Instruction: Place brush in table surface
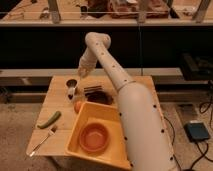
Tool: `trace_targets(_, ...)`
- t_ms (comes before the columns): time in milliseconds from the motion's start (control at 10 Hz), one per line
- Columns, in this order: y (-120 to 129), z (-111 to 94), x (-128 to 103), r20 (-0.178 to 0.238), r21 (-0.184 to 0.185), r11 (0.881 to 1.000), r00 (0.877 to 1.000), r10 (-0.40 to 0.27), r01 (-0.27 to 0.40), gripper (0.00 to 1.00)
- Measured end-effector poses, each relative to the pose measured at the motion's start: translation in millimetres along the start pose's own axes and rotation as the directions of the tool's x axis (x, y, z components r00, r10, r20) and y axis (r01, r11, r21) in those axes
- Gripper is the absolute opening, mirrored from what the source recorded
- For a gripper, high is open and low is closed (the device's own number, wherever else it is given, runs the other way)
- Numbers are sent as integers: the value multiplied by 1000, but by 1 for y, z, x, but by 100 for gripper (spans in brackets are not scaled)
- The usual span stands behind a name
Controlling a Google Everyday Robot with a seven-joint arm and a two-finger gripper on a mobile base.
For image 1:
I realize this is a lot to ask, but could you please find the black cable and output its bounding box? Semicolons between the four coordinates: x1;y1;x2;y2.
163;99;213;171

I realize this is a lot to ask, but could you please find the black box on shelf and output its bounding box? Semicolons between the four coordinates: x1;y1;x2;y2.
180;53;213;81

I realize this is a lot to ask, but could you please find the orange fruit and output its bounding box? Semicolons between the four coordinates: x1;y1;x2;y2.
74;101;83;113

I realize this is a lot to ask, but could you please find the orange bowl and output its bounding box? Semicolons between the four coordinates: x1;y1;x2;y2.
78;122;110;154

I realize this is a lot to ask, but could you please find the green cucumber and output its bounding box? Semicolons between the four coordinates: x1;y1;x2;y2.
37;111;62;129

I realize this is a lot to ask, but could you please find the metal cup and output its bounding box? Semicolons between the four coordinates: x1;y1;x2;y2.
66;79;77;100

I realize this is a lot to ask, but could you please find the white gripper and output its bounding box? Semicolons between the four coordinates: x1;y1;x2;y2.
78;57;96;78

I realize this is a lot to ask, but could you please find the yellow plastic bin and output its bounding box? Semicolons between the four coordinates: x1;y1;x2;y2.
66;102;131;171

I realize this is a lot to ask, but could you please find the silver fork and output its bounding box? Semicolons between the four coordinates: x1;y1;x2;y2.
29;126;57;157

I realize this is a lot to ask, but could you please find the blue foot pedal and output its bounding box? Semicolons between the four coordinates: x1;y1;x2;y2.
184;123;210;142

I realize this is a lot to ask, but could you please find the wooden table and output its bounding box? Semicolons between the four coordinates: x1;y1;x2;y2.
25;74;168;158

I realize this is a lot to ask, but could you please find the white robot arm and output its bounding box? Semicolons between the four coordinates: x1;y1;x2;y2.
78;32;179;171

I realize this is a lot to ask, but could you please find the long wooden shelf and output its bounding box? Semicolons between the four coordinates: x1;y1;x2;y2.
0;0;213;27

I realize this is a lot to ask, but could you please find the dark round pan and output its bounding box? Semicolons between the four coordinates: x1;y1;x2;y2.
86;91;113;105

